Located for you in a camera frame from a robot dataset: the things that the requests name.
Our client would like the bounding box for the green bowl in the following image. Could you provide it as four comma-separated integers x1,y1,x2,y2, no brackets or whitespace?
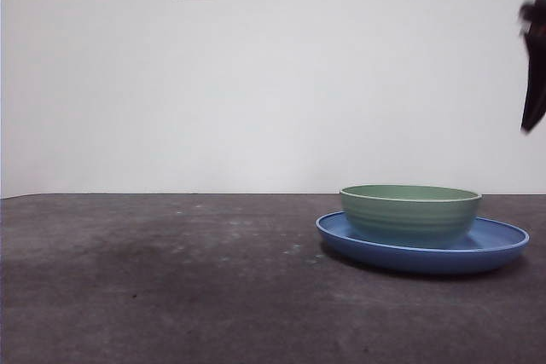
340,184,483,249

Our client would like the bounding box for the blue plate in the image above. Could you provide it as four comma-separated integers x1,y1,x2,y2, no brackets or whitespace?
315,210,531,275

